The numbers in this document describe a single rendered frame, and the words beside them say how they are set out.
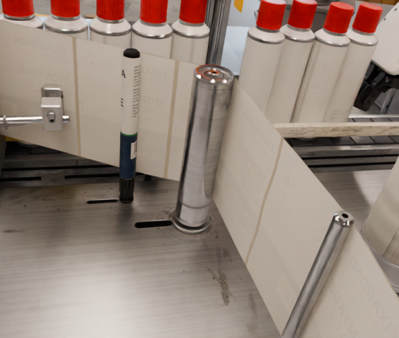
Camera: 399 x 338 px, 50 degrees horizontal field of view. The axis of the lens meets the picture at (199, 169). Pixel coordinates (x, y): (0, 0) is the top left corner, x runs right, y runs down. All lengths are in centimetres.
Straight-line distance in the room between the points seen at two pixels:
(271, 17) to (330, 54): 11
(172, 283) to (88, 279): 8
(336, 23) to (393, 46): 11
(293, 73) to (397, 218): 27
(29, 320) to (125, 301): 8
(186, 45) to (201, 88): 19
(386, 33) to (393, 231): 36
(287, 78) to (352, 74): 10
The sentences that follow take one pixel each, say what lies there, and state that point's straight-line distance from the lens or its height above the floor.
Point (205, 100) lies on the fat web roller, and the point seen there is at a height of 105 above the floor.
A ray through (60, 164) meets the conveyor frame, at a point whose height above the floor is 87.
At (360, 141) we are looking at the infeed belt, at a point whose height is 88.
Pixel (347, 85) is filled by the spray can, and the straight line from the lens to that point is 69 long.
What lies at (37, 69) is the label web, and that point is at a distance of 49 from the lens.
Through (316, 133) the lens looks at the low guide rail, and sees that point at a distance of 68.
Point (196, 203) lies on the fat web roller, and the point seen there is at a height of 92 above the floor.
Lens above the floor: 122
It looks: 36 degrees down
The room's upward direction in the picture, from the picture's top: 9 degrees clockwise
